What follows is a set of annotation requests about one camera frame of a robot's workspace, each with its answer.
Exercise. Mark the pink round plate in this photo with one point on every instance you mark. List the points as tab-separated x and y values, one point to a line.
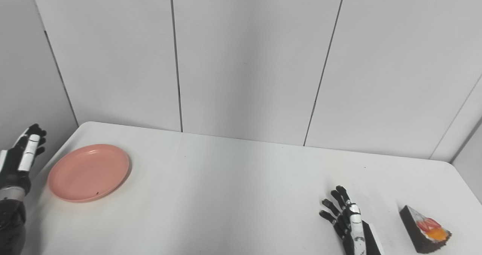
88	173

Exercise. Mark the chocolate cake slice with fruit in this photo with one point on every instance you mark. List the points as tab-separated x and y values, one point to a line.
423	232

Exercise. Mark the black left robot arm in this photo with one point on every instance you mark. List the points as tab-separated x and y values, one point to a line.
11	225

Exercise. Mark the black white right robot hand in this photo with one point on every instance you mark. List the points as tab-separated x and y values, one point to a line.
354	232

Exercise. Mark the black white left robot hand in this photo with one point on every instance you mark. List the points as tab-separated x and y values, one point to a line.
15	164

